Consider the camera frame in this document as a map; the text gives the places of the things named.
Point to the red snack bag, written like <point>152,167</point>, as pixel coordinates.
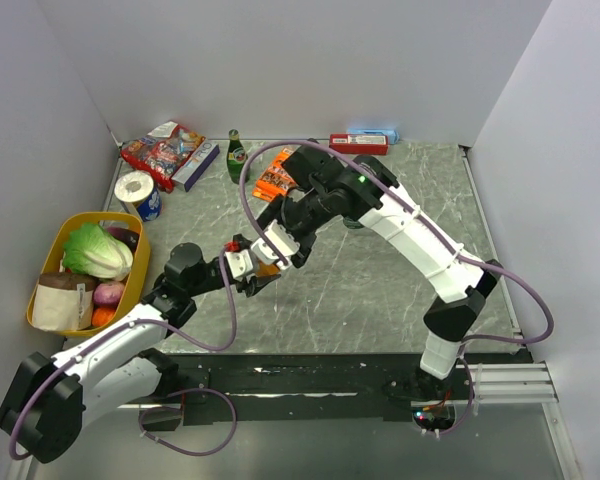
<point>162,152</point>

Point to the dark purple eggplant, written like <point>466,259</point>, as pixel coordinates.
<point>125,236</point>

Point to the orange fruit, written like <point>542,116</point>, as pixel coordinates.
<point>102,316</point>

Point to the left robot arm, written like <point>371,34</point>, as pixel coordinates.
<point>51,399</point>

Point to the orange snack box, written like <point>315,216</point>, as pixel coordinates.
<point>274,180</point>

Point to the toilet paper roll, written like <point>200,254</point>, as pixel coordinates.
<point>138,195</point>

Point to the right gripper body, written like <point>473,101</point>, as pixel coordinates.
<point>301,220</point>

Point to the red onion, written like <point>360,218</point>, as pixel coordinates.
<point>108,294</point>

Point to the orange juice bottle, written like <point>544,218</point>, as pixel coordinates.
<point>266,270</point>

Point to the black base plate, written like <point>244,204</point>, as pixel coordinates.
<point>260,387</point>

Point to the clear plastic bottle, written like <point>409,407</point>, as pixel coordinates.
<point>352,224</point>

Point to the white purple box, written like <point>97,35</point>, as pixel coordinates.
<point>192,170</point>

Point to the yellow basket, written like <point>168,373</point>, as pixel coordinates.
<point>133,282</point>

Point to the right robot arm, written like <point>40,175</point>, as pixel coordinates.
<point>365,190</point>

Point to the red flat box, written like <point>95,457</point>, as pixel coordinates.
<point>359,144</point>

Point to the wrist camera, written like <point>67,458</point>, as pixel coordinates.
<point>239,260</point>
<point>282,240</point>

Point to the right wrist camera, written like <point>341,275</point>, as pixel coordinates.
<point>282,240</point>

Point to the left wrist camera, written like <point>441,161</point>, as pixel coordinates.
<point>239,260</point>

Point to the brown paper bag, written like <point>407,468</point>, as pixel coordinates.
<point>63,301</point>

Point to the blue flat box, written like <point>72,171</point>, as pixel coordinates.
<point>392,135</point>

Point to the green glass bottle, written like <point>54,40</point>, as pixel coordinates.
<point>236,156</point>

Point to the plastic cabbage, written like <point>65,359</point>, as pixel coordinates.
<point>93,251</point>

